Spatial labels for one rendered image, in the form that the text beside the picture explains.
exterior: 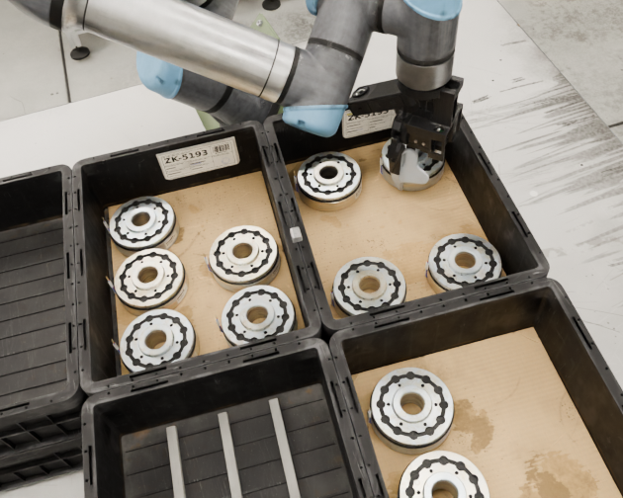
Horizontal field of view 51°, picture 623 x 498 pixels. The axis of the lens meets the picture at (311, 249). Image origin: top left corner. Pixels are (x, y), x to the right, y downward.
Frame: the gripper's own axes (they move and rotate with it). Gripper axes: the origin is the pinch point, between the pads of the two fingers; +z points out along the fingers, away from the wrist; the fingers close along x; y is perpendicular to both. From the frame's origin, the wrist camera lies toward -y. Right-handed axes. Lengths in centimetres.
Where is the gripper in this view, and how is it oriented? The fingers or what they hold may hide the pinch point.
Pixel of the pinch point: (402, 171)
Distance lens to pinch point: 105.6
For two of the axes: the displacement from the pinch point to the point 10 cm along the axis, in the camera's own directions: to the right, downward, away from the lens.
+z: 0.8, 5.8, 8.1
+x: 4.6, -7.4, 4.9
